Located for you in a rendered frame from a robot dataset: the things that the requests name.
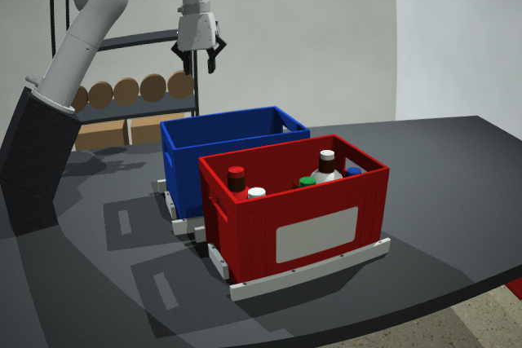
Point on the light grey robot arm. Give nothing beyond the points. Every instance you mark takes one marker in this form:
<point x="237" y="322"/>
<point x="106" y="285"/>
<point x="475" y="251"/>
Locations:
<point x="79" y="46"/>

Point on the blue plastic crate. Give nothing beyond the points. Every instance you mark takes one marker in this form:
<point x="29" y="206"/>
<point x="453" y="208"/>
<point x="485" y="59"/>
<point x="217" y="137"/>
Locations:
<point x="208" y="135"/>

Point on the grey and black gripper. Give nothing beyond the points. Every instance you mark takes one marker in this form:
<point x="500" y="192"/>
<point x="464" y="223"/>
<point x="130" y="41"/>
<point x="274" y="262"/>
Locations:
<point x="197" y="32"/>

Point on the white bottle with brown label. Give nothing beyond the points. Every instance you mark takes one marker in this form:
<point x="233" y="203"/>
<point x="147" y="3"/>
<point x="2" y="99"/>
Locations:
<point x="326" y="171"/>

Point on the blue bottle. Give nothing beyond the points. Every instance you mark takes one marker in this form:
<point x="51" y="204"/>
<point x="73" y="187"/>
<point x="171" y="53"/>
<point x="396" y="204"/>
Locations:
<point x="352" y="171"/>

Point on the red plastic crate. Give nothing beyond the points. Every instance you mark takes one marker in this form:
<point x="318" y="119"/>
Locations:
<point x="289" y="229"/>

